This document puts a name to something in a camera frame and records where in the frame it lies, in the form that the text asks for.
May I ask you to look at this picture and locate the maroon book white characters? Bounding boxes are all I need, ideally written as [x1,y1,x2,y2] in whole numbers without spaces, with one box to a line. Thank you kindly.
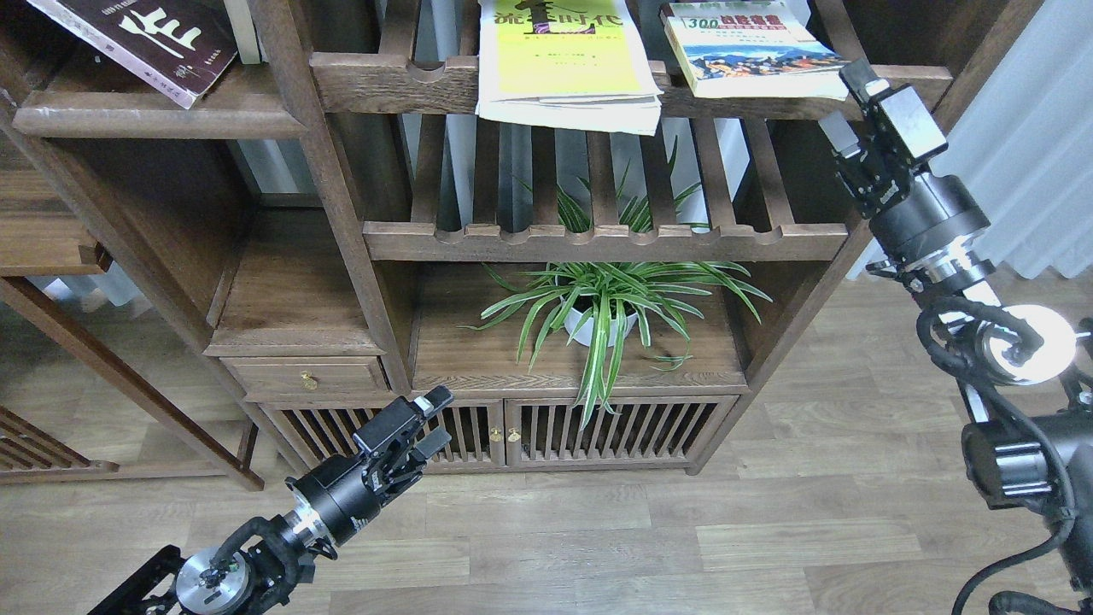
[31,1,237,109]

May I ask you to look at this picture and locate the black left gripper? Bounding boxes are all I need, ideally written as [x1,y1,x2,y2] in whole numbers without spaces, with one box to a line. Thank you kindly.
[286,386,453,548]

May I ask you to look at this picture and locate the blue landscape cover book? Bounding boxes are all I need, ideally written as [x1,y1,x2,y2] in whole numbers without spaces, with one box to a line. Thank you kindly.
[659,1,848,100]

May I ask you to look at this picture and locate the white plant pot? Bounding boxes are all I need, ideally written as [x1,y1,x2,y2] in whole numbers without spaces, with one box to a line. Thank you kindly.
[564,307,637,348]

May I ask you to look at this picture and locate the dark wooden bookshelf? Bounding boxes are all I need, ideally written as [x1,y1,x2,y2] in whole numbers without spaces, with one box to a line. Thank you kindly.
[0,0,1044,486]

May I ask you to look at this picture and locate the white upright book spine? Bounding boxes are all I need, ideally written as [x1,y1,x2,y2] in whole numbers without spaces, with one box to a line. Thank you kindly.
[224,0,263,66]

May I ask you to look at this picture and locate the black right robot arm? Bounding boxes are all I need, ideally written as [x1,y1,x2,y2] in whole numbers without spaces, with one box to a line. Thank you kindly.
[821,59,1092,614]

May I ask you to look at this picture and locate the brass drawer knob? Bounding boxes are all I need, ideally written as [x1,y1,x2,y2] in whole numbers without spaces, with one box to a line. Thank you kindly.
[299,371,319,390]

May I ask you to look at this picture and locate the green spider plant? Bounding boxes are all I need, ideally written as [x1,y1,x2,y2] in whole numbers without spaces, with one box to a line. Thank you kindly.
[465,137,774,428]

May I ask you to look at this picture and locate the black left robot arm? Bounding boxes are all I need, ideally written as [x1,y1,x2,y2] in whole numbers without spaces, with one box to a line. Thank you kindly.
[94,386,453,614]

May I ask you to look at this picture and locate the yellow cover book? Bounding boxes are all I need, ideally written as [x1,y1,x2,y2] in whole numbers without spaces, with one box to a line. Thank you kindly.
[475,1,661,137]

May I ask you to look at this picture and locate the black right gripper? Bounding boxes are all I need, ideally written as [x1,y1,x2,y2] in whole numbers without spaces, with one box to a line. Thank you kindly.
[819,59,989,267]

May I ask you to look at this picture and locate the white pleated curtain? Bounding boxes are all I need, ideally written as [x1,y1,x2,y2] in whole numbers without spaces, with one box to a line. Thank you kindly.
[847,0,1093,280]

